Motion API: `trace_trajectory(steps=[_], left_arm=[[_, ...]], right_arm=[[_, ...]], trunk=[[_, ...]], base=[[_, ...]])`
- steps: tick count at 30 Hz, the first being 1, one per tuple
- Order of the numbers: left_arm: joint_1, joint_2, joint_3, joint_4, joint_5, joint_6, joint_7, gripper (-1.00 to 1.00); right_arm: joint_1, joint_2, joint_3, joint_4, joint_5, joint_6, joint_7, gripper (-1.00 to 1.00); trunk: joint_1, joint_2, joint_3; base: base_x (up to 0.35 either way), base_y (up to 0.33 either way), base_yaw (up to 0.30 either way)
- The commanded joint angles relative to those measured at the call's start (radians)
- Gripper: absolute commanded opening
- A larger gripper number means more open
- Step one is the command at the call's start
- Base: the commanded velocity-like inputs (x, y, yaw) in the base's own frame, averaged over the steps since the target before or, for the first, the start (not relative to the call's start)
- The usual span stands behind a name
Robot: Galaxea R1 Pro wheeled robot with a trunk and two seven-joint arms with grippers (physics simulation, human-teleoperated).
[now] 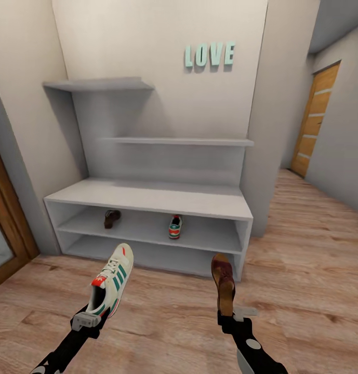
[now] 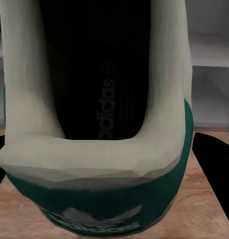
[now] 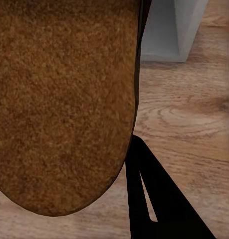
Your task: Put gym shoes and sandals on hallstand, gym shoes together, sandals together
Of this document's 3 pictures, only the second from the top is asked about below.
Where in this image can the gym shoe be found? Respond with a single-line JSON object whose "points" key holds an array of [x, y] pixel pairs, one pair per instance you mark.
{"points": [[97, 110]]}

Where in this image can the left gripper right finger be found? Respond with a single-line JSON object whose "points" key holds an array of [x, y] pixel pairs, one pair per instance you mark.
{"points": [[213, 157]]}

